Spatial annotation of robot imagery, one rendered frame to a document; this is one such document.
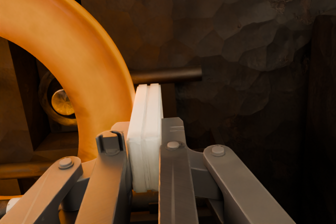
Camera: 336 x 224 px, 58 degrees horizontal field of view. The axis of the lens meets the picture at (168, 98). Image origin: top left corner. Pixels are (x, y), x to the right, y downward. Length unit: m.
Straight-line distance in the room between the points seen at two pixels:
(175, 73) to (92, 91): 0.08
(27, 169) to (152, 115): 0.13
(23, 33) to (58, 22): 0.02
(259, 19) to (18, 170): 0.21
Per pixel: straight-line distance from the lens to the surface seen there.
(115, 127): 0.16
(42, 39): 0.17
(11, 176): 0.26
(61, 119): 0.30
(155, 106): 0.16
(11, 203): 0.20
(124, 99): 0.17
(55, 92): 0.27
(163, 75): 0.23
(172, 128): 0.16
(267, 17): 0.25
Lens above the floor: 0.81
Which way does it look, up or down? 18 degrees down
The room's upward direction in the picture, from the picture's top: 5 degrees counter-clockwise
